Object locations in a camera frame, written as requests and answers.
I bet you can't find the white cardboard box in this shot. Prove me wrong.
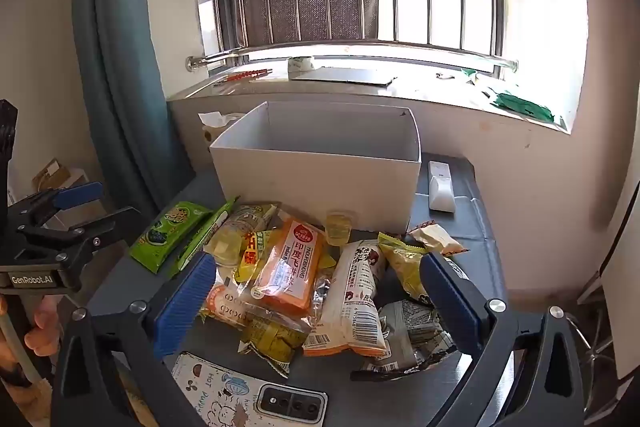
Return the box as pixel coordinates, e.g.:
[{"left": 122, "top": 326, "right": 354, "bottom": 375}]
[{"left": 209, "top": 101, "right": 422, "bottom": 235}]

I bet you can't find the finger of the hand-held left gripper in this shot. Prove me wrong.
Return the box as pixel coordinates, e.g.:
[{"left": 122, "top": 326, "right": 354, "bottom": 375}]
[
  {"left": 7, "top": 181, "right": 104, "bottom": 228},
  {"left": 17, "top": 206, "right": 146, "bottom": 292}
]

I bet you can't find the crumpled white paper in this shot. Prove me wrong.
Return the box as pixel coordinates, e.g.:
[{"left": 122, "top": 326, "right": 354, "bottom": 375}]
[{"left": 197, "top": 111, "right": 246, "bottom": 128}]

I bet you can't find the large green scrap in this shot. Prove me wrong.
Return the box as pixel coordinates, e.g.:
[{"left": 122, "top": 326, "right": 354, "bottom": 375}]
[{"left": 487, "top": 89, "right": 556, "bottom": 124}]

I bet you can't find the orange flat snack packet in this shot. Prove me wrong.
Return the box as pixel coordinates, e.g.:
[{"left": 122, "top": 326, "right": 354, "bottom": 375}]
[{"left": 251, "top": 217, "right": 327, "bottom": 317}]

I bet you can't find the red plastic strip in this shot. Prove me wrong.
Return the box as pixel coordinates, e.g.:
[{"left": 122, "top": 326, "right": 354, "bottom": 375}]
[{"left": 225, "top": 68, "right": 273, "bottom": 82}]

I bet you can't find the phone with cartoon case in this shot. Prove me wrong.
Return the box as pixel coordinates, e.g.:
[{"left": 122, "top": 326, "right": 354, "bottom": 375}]
[{"left": 170, "top": 351, "right": 328, "bottom": 427}]

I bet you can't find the white remote control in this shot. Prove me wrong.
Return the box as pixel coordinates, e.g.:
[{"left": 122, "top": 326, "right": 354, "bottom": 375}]
[{"left": 427, "top": 160, "right": 457, "bottom": 212}]

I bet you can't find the clear yellow jelly cup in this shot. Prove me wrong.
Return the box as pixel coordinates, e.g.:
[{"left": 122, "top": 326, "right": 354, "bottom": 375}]
[{"left": 325, "top": 210, "right": 360, "bottom": 249}]

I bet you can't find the olive yellow snack packet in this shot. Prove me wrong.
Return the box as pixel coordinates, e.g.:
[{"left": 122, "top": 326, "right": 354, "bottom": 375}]
[{"left": 376, "top": 232, "right": 437, "bottom": 308}]

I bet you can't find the grey flat board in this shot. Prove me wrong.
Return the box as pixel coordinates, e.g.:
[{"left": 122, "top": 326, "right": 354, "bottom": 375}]
[{"left": 292, "top": 67, "right": 398, "bottom": 86}]

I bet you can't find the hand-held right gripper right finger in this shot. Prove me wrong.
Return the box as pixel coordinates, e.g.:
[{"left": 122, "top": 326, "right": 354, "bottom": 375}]
[{"left": 419, "top": 251, "right": 586, "bottom": 427}]

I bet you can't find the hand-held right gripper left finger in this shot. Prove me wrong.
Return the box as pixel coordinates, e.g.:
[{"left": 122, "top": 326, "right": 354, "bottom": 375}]
[{"left": 50, "top": 251, "right": 218, "bottom": 427}]

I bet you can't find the grey crumpled snack packet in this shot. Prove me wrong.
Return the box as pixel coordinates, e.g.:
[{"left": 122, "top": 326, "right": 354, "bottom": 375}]
[{"left": 350, "top": 299, "right": 458, "bottom": 382}]

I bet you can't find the orange round biscuit packet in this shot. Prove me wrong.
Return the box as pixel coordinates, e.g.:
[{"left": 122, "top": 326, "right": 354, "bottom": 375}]
[{"left": 199, "top": 281, "right": 261, "bottom": 329}]

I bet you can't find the wide green snack packet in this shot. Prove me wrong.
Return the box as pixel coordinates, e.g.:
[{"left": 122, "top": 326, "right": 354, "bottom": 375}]
[{"left": 129, "top": 201, "right": 213, "bottom": 275}]

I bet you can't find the clear-edged yellow snack packet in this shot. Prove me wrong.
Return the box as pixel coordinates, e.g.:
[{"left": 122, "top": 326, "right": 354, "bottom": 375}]
[{"left": 236, "top": 311, "right": 312, "bottom": 379}]

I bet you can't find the cream and brown snack packet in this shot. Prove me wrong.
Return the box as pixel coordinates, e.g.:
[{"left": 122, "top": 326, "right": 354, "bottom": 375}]
[{"left": 406, "top": 220, "right": 469, "bottom": 256}]

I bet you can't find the person's left hand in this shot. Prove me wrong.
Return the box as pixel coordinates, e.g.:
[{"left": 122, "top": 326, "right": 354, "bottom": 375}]
[{"left": 0, "top": 294, "right": 63, "bottom": 403}]

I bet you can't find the white red-print snack packet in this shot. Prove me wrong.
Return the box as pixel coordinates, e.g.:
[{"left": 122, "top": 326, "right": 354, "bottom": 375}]
[{"left": 301, "top": 239, "right": 390, "bottom": 358}]

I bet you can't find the teal curtain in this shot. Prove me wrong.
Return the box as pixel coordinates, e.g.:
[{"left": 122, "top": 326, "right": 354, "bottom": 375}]
[{"left": 72, "top": 0, "right": 201, "bottom": 212}]

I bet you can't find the small clear snack packet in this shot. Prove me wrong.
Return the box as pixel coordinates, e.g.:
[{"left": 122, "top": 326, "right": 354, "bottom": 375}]
[{"left": 307, "top": 274, "right": 335, "bottom": 325}]

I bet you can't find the brown cardboard carton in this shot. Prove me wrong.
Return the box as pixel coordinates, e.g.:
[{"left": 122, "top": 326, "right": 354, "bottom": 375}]
[{"left": 31, "top": 157, "right": 76, "bottom": 195}]

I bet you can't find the slim green snack packet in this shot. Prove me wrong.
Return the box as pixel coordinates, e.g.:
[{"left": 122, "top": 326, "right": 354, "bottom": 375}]
[{"left": 167, "top": 196, "right": 241, "bottom": 280}]

